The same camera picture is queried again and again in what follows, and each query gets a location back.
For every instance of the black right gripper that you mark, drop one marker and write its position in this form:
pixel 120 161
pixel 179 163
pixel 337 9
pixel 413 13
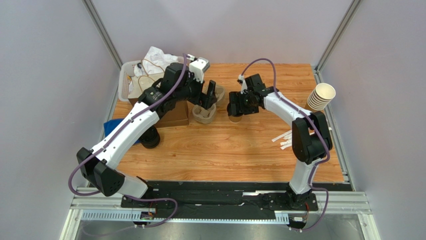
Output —
pixel 235 106

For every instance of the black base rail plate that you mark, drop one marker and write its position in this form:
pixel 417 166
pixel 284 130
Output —
pixel 218 200

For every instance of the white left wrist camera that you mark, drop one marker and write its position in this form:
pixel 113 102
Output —
pixel 198 66

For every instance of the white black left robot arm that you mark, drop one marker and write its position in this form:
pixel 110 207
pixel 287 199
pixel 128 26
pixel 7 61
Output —
pixel 181 82

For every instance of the stack of paper cups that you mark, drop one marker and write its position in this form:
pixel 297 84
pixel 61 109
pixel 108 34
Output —
pixel 320 97

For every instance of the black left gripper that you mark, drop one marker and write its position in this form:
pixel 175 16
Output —
pixel 207 100

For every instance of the white plastic basket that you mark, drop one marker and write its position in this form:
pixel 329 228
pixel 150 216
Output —
pixel 124 87

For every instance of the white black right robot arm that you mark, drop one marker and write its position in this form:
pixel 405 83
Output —
pixel 310 135

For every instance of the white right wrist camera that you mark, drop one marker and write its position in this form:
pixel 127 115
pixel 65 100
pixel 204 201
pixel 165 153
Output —
pixel 241 80

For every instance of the brown paper coffee cup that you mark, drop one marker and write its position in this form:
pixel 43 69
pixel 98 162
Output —
pixel 235 119

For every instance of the white wrapped straw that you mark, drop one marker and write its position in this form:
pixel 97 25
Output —
pixel 286 136
pixel 285 143

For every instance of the cardboard cup carrier tray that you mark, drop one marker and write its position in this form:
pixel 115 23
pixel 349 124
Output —
pixel 206 116

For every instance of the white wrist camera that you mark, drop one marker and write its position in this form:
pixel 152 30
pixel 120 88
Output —
pixel 198 66
pixel 241 80

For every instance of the aluminium frame rail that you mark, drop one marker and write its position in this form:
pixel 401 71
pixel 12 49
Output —
pixel 341 215

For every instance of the blue folded cloth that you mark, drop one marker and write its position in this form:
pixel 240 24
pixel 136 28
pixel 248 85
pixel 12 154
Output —
pixel 111 131

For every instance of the brown paper bag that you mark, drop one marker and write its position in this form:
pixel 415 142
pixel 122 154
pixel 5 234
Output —
pixel 179 116

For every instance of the crumpled white paper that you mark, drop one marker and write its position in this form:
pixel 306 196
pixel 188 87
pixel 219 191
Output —
pixel 155 62

